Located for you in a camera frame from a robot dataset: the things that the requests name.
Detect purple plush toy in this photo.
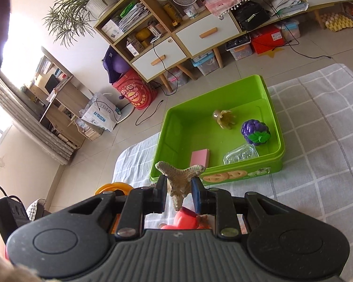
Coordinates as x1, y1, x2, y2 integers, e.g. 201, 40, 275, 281
102, 47, 131, 84

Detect beige rubber octopus toy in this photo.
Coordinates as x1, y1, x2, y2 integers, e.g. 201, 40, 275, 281
213, 110, 236, 129

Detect blue lid storage bin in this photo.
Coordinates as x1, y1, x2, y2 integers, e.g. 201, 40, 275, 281
191, 50, 219, 76

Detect wooden desk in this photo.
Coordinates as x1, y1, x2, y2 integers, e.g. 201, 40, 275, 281
23, 47, 89, 150

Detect purple toy grapes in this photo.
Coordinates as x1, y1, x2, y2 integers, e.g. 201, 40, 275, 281
241, 119, 271, 146

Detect clear plastic lens case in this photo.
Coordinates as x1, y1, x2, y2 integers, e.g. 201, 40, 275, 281
222, 144, 259, 165

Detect yellow toy cup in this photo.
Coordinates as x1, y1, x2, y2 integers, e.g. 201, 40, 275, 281
95, 182, 134, 196

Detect black bag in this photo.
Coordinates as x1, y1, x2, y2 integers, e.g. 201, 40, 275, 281
233, 1, 270, 31

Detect pink rectangular block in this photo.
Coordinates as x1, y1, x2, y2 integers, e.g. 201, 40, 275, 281
190, 149, 210, 167

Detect clear bin orange handle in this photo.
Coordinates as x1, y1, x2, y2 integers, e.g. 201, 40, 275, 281
225, 34, 253, 60

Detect red cylindrical bag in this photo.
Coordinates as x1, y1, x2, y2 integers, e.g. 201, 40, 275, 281
112, 69, 157, 110

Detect white shopping bag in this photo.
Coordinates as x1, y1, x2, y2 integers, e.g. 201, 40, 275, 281
80, 92, 122, 132

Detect beige starfish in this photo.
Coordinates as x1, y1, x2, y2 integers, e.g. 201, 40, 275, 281
155, 161, 206, 211

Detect green plastic cookie box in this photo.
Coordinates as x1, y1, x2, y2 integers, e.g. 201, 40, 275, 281
153, 74, 285, 185

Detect potted green plant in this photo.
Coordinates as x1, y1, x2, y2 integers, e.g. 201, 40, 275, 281
44, 0, 107, 48

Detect wooden cabinet with drawers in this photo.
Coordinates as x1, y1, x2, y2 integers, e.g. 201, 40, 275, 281
95, 0, 353, 82

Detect yellow egg tray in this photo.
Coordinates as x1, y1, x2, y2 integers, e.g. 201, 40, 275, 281
320, 13, 353, 32

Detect red cardboard box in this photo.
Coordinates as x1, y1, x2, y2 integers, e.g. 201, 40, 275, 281
251, 25, 285, 55

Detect small tiger figurine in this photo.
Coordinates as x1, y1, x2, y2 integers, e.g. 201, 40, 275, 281
196, 215, 212, 229

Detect pink pig toy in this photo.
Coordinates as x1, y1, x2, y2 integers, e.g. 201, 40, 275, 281
159, 207, 199, 230

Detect grey checkered cloth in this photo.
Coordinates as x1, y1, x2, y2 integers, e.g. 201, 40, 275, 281
111, 63, 353, 241

